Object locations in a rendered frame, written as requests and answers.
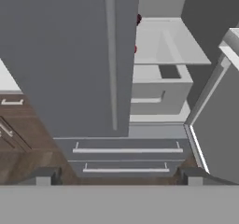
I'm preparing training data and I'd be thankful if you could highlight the long silver freezer drawer handle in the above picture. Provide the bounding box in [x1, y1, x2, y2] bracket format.
[72, 141, 184, 154]

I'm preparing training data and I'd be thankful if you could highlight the tall grey freezer drawer front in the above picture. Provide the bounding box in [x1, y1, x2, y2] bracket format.
[53, 137, 194, 162]

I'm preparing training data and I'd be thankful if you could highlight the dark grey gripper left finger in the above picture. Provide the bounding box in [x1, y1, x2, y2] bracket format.
[17, 166, 63, 187]

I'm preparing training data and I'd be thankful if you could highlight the glass fridge shelf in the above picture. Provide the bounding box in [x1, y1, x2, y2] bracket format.
[134, 17, 213, 66]

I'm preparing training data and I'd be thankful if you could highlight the silver wooden drawer handle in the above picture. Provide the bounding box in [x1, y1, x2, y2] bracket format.
[0, 98, 25, 106]

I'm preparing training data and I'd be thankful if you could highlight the grey fridge body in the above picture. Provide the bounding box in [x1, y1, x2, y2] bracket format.
[128, 0, 239, 139]

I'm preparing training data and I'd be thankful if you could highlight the white fridge crisper drawer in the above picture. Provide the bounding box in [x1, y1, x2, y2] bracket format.
[129, 63, 194, 117]

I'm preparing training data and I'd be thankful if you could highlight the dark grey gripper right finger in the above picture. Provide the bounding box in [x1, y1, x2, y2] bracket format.
[176, 166, 239, 187]

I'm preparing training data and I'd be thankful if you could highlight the brown wooden cupboard door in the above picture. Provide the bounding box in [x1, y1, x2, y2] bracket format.
[0, 108, 48, 152]

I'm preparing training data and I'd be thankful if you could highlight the grey closed fridge door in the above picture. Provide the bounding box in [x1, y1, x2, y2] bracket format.
[0, 0, 140, 139]

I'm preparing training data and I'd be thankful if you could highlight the short grey freezer drawer front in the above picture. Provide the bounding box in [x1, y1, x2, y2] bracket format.
[67, 160, 189, 179]

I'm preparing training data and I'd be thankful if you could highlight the brown wooden drawer front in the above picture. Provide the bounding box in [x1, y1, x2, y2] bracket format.
[0, 92, 35, 110]

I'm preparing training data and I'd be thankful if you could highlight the long silver fridge door handle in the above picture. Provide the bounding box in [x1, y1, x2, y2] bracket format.
[103, 0, 120, 132]

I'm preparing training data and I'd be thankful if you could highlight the silver cupboard door handle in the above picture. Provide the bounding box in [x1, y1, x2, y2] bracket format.
[0, 120, 14, 138]

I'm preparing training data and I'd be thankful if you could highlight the grey open fridge door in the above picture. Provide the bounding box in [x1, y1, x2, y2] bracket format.
[184, 26, 239, 185]

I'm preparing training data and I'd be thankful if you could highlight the short silver freezer drawer handle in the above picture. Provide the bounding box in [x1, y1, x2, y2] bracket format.
[82, 161, 171, 174]

